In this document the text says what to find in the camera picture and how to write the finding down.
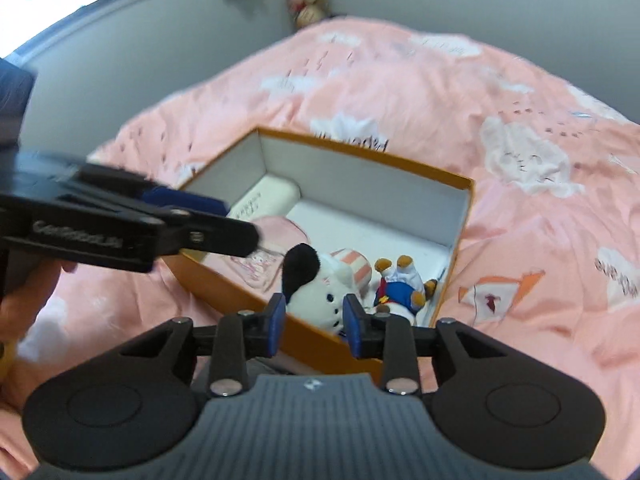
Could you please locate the dark blue pillow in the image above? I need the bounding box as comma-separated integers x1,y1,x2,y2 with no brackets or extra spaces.
0,57,39,150

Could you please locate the pink printed blanket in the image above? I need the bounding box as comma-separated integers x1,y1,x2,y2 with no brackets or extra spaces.
0,15,640,480

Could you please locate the orange cardboard box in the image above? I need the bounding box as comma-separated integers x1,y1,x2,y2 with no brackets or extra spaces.
167,127,476,382

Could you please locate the person's left hand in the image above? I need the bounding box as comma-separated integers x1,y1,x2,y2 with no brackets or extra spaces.
0,260,78,358

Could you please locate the blue duck plush toy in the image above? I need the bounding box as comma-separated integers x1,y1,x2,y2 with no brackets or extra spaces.
371,255,439,327

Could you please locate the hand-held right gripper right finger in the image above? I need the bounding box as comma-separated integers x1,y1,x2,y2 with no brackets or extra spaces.
342,293,507,395

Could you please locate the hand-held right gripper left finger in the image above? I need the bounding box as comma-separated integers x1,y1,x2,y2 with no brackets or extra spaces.
117,293,287,398

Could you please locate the pink striped plush toy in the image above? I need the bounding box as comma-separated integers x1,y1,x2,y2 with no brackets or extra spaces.
327,248,372,297

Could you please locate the white plush dog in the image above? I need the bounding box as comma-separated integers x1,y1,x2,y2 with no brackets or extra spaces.
282,243,372,338

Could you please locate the white packet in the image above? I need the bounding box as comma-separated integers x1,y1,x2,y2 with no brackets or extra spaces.
226,177,302,222

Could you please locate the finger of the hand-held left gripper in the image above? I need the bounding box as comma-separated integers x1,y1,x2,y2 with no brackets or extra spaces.
80,162,232,218
150,207,262,259

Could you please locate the pink pouch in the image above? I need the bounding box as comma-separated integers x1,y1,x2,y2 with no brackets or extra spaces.
229,215,309,292

